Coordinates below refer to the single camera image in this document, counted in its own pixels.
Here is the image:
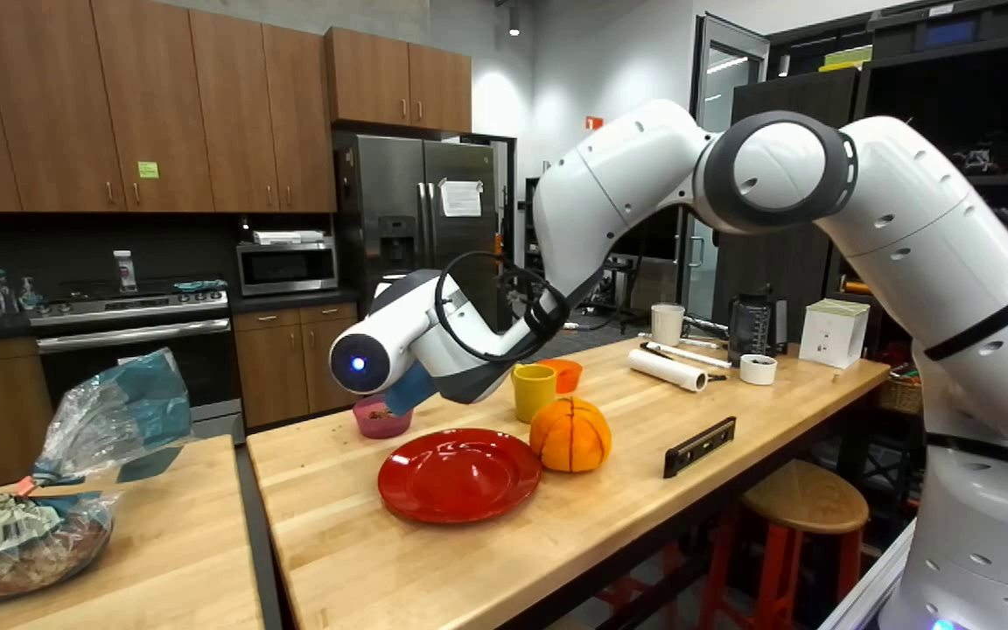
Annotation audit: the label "lower wooden cabinet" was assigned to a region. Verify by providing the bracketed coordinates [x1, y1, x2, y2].
[231, 302, 369, 433]

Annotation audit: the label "white paper towel roll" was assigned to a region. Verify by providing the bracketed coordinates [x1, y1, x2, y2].
[626, 348, 710, 395]

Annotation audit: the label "orange plush pumpkin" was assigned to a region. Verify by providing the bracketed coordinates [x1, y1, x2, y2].
[524, 395, 616, 477]

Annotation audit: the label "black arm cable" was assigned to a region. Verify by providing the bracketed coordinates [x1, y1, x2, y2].
[432, 250, 570, 355]

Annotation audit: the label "white mug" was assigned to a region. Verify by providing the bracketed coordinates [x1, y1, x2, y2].
[734, 351, 781, 388]

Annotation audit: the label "grey door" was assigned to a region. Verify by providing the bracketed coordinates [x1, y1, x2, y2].
[678, 12, 769, 327]

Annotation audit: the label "small grey bottle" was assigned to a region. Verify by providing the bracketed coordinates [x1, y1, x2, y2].
[113, 250, 141, 298]

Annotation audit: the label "slim white roll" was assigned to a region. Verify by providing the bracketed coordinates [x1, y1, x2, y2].
[637, 339, 734, 375]

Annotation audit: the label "stainless steel refrigerator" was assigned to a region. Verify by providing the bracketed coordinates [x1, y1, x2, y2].
[334, 129, 517, 398]

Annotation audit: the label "white box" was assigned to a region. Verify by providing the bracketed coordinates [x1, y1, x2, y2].
[797, 298, 873, 372]

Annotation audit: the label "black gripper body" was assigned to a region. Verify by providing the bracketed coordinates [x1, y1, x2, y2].
[427, 348, 511, 406]

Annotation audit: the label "red plate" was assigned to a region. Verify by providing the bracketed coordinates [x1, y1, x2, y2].
[376, 426, 545, 528]

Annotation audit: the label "long upper wooden cabinets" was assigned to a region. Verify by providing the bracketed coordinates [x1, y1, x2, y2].
[0, 0, 341, 221]

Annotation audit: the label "short upper wooden cabinets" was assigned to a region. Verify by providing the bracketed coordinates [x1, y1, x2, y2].
[321, 29, 475, 137]

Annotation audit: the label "white paper sheet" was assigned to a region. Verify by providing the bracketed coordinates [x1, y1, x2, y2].
[439, 180, 488, 221]

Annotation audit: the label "white cup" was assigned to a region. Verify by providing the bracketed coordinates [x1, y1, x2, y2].
[647, 302, 690, 348]

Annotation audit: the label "small orange bowl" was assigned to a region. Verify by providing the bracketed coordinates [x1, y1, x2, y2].
[545, 356, 584, 395]

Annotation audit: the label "steel microwave oven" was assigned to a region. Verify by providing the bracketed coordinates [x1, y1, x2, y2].
[231, 239, 344, 302]

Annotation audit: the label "black shelving unit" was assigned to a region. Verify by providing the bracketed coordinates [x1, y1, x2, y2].
[729, 0, 1008, 355]

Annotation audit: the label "wooden stool red legs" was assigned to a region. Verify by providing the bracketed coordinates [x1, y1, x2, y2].
[699, 458, 873, 630]

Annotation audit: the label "yellow mug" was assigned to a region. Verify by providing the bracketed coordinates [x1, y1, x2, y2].
[511, 361, 561, 426]

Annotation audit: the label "pink plastic bowl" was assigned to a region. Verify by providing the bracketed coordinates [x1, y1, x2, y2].
[351, 395, 412, 442]

